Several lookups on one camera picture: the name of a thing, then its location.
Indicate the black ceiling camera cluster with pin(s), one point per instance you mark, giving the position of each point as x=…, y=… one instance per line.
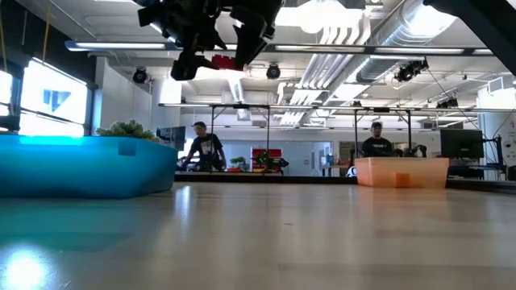
x=409, y=71

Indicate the black metal frame stand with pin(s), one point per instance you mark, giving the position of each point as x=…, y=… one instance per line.
x=242, y=106
x=403, y=110

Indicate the red tool cabinet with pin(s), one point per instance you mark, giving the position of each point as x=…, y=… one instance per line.
x=274, y=153

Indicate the blue plastic bin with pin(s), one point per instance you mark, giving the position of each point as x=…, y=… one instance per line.
x=80, y=169

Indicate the small background plant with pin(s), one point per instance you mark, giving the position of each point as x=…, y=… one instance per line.
x=238, y=162

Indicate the translucent orange plastic bin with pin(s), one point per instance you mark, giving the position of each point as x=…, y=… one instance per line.
x=403, y=171

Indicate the black computer monitor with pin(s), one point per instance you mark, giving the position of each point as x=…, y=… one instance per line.
x=175, y=137
x=461, y=143

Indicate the red toy brick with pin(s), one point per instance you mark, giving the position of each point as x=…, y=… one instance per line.
x=225, y=63

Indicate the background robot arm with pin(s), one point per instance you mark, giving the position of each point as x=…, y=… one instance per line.
x=269, y=164

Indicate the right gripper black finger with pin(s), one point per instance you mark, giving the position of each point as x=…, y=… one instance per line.
x=256, y=32

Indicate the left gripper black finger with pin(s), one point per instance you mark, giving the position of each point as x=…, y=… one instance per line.
x=185, y=68

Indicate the person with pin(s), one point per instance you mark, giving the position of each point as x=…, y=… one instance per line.
x=376, y=146
x=207, y=145

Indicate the green artificial potted plant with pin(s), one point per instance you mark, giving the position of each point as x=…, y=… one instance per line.
x=127, y=129

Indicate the silver ventilation duct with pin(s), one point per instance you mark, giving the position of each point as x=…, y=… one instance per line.
x=387, y=60

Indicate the long ceiling light bar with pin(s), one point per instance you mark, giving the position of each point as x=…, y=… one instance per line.
x=121, y=45

